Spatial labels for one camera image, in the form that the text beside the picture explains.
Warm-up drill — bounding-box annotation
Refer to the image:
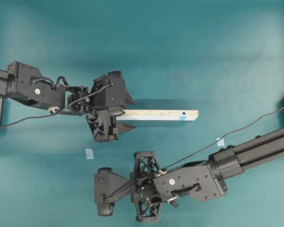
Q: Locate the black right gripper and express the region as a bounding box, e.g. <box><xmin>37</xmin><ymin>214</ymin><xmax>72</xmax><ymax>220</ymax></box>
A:
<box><xmin>130</xmin><ymin>151</ymin><xmax>161</xmax><ymax>216</ymax></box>

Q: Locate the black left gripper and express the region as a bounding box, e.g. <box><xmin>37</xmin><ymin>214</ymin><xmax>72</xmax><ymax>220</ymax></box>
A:
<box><xmin>85</xmin><ymin>85</ymin><xmax>136</xmax><ymax>143</ymax></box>

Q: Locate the white wooden particle board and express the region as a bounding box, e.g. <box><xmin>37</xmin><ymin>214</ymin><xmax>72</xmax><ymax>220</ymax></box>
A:
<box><xmin>116</xmin><ymin>109</ymin><xmax>198</xmax><ymax>121</ymax></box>

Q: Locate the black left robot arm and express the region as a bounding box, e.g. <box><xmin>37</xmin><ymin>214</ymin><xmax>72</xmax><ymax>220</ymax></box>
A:
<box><xmin>0</xmin><ymin>61</ymin><xmax>135</xmax><ymax>142</ymax></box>

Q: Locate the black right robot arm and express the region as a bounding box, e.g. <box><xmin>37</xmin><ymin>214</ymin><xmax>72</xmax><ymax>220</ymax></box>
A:
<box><xmin>131</xmin><ymin>128</ymin><xmax>284</xmax><ymax>222</ymax></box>

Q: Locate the blue tape piece left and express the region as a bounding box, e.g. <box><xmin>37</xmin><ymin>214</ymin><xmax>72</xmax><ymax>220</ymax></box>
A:
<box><xmin>85</xmin><ymin>148</ymin><xmax>94</xmax><ymax>160</ymax></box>

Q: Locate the blue tape piece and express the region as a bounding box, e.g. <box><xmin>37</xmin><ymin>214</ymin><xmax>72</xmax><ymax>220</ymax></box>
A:
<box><xmin>216</xmin><ymin>138</ymin><xmax>225</xmax><ymax>147</ymax></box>
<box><xmin>85</xmin><ymin>148</ymin><xmax>94</xmax><ymax>160</ymax></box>

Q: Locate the blue tape piece right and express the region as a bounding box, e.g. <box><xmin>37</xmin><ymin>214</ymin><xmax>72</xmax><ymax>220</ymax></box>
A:
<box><xmin>216</xmin><ymin>138</ymin><xmax>225</xmax><ymax>147</ymax></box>

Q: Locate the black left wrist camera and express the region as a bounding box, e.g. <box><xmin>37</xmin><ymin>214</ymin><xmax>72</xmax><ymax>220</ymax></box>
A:
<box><xmin>91</xmin><ymin>71</ymin><xmax>126</xmax><ymax>117</ymax></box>

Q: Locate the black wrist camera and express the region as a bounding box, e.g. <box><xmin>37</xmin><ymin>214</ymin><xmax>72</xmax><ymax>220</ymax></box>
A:
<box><xmin>94</xmin><ymin>167</ymin><xmax>135</xmax><ymax>216</ymax></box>
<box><xmin>91</xmin><ymin>71</ymin><xmax>126</xmax><ymax>117</ymax></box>

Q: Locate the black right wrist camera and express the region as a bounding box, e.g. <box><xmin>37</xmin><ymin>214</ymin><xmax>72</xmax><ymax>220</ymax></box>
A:
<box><xmin>94</xmin><ymin>167</ymin><xmax>135</xmax><ymax>216</ymax></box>

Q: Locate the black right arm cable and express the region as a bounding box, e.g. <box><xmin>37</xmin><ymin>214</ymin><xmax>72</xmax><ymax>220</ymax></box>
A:
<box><xmin>101</xmin><ymin>104</ymin><xmax>284</xmax><ymax>201</ymax></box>

